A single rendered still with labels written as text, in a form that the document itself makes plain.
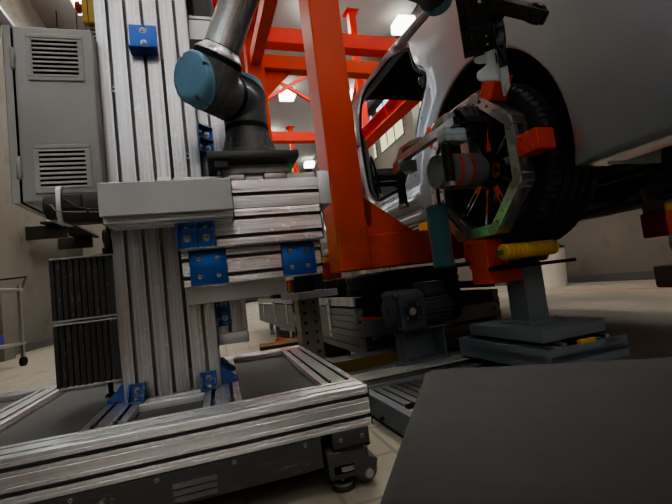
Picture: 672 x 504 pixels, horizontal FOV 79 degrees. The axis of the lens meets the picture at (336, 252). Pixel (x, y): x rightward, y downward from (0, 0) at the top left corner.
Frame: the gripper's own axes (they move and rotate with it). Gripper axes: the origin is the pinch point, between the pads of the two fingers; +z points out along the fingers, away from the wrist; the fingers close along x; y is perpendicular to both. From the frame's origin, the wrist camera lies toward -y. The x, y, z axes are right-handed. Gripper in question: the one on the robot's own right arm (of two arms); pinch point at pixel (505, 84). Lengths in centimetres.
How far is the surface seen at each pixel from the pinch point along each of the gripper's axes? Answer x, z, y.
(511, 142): -44, 34, -2
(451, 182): -28.3, 36.5, 18.0
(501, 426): 78, 1, 8
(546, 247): -35, 75, -10
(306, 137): -611, 198, 317
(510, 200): -33, 51, 1
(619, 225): -471, 404, -158
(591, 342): -8, 97, -18
